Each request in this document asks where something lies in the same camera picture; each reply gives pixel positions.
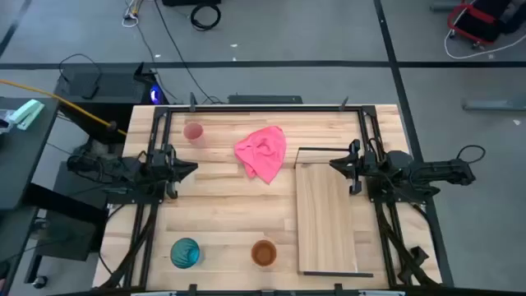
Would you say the black desk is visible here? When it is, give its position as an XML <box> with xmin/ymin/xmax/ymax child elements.
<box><xmin>0</xmin><ymin>97</ymin><xmax>61</xmax><ymax>211</ymax></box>

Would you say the black bracket clamp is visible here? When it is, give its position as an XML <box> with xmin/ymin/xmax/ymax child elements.
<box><xmin>400</xmin><ymin>245</ymin><xmax>431</xmax><ymax>284</ymax></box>

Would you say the pink cloth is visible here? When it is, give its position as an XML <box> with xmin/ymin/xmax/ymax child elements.
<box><xmin>233</xmin><ymin>125</ymin><xmax>288</xmax><ymax>185</ymax></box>

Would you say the small black box device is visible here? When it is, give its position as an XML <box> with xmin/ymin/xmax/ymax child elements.
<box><xmin>81</xmin><ymin>73</ymin><xmax>100</xmax><ymax>100</ymax></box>

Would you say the yellow cable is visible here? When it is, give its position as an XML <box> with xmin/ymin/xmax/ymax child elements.
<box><xmin>0</xmin><ymin>78</ymin><xmax>127</xmax><ymax>136</ymax></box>

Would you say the wooden shelf with black brackets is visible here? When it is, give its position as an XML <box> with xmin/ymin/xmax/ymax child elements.
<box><xmin>293</xmin><ymin>146</ymin><xmax>374</xmax><ymax>278</ymax></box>

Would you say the coiled black cable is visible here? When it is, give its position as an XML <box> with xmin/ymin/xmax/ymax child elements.
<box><xmin>190</xmin><ymin>2</ymin><xmax>222</xmax><ymax>32</ymax></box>

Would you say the black metal table frame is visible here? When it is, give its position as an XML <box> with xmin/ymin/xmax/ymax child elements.
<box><xmin>98</xmin><ymin>95</ymin><xmax>443</xmax><ymax>294</ymax></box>

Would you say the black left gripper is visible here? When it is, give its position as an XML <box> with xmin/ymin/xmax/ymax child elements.
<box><xmin>158</xmin><ymin>143</ymin><xmax>199</xmax><ymax>201</ymax></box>

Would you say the long black floor cable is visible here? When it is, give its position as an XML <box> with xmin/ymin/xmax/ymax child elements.
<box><xmin>153</xmin><ymin>0</ymin><xmax>217</xmax><ymax>104</ymax></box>

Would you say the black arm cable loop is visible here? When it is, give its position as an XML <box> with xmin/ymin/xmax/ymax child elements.
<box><xmin>455</xmin><ymin>144</ymin><xmax>487</xmax><ymax>165</ymax></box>

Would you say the white floor cable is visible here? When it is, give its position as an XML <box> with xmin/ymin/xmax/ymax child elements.
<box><xmin>443</xmin><ymin>27</ymin><xmax>526</xmax><ymax>60</ymax></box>

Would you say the black computer tower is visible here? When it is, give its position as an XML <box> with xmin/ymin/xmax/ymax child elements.
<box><xmin>54</xmin><ymin>61</ymin><xmax>166</xmax><ymax>145</ymax></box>

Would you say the red and black cart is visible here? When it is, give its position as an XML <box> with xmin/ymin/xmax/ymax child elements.
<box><xmin>446</xmin><ymin>0</ymin><xmax>526</xmax><ymax>46</ymax></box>

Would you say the mint green stapler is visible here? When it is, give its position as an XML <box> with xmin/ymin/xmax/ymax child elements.
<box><xmin>8</xmin><ymin>99</ymin><xmax>45</xmax><ymax>132</ymax></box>

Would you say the small pink plastic cup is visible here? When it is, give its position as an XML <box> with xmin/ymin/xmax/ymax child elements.
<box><xmin>182</xmin><ymin>122</ymin><xmax>205</xmax><ymax>147</ymax></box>

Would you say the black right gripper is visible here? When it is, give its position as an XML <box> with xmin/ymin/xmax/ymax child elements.
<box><xmin>330</xmin><ymin>139</ymin><xmax>376</xmax><ymax>196</ymax></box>

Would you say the medium orange plastic cup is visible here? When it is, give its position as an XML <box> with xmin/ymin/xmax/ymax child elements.
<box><xmin>251</xmin><ymin>239</ymin><xmax>278</xmax><ymax>267</ymax></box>

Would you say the large teal plastic cup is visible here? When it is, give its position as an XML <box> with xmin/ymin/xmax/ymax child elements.
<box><xmin>170</xmin><ymin>237</ymin><xmax>202</xmax><ymax>270</ymax></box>

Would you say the white plug with cables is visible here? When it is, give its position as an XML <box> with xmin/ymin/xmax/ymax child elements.
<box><xmin>121</xmin><ymin>0</ymin><xmax>144</xmax><ymax>29</ymax></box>

